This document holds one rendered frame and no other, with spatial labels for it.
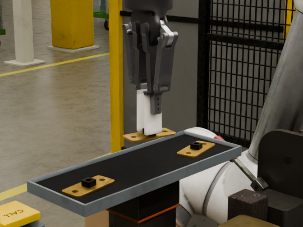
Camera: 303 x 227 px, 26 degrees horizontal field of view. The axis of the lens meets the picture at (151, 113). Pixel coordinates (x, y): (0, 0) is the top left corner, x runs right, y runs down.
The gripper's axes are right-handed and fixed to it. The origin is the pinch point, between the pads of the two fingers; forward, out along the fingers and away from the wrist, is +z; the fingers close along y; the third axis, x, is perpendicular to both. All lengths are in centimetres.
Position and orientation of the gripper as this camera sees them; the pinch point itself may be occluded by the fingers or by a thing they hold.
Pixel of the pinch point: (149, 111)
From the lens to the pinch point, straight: 106.4
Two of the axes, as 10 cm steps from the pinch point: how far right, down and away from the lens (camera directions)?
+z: 0.0, 9.6, 2.6
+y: 5.3, 2.2, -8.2
